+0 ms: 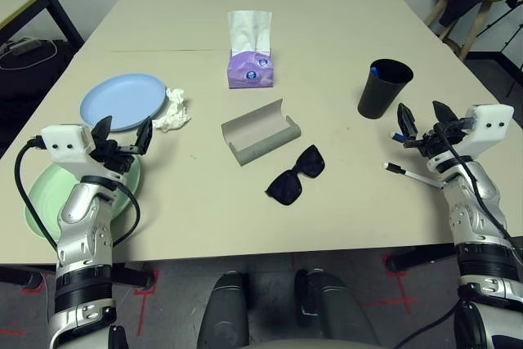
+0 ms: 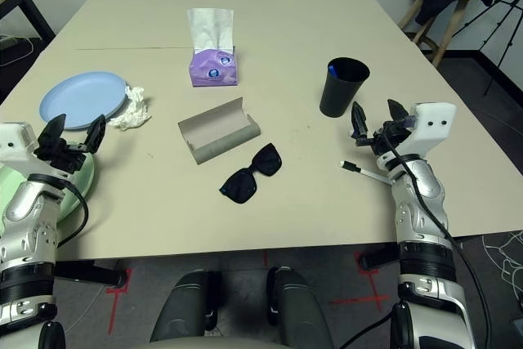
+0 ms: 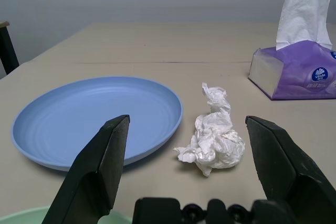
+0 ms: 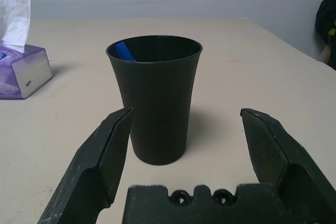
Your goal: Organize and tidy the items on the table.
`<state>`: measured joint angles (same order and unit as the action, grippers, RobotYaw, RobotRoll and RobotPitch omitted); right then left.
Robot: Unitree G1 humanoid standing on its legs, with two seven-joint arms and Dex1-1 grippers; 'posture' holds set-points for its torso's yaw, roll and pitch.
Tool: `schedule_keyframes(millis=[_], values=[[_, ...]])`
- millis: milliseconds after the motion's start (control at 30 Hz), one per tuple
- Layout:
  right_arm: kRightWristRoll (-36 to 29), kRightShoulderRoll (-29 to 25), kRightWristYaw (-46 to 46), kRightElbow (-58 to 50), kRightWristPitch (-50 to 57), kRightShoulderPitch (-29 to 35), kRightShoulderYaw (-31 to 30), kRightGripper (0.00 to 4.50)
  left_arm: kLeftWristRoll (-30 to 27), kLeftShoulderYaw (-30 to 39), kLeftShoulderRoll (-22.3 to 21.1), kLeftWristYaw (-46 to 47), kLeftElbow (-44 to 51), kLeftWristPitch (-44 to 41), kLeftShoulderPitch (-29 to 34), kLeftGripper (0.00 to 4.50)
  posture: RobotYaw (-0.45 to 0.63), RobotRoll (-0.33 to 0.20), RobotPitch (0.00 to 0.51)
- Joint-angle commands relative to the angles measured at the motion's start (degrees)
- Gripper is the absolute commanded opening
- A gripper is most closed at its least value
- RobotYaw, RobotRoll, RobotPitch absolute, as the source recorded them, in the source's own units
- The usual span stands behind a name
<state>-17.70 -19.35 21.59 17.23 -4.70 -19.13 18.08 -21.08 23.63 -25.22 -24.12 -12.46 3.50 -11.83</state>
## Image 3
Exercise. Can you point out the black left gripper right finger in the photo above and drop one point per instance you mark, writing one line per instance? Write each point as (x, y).
(283, 171)

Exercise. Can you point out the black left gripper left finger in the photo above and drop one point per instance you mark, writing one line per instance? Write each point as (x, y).
(92, 171)

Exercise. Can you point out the green plastic plate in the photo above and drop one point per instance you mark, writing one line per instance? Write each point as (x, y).
(23, 216)

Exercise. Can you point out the blue plastic plate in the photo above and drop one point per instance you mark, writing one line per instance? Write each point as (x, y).
(78, 113)

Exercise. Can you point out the purple tissue pack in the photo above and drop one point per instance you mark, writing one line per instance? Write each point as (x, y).
(302, 72)

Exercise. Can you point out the side table black frame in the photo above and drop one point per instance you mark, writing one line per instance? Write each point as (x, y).
(6, 48)

